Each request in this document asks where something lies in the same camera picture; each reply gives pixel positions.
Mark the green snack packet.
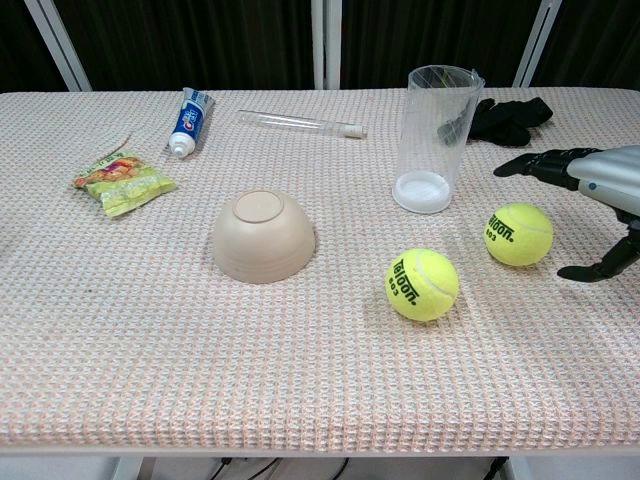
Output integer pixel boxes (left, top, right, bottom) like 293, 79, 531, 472
72, 148, 178, 219

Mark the clear plastic tube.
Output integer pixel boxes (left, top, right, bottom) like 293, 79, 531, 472
237, 109, 369, 140

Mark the beige upturned bowl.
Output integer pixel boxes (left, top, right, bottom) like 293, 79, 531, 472
211, 187, 319, 285

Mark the white frame post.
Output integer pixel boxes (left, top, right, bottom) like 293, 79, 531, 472
513, 0, 562, 87
23, 0, 93, 93
310, 0, 342, 91

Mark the checkered woven tablecloth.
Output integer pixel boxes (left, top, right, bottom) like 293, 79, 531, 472
0, 87, 640, 450

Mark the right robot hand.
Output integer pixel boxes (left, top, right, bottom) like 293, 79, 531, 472
493, 145, 640, 284

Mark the black cloth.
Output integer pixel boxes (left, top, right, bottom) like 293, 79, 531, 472
468, 96, 555, 148

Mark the clear plastic cup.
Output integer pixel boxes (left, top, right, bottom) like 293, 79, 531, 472
391, 64, 487, 215

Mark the blue white toothpaste tube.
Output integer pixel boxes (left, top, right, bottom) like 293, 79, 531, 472
166, 87, 216, 159

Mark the black cable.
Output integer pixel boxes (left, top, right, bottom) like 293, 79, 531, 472
199, 456, 351, 480

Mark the yellow tennis ball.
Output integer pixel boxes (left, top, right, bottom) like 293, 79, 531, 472
384, 247, 461, 322
483, 202, 555, 267

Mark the white table leg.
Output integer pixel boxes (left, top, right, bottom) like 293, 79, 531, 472
110, 456, 146, 480
492, 456, 530, 480

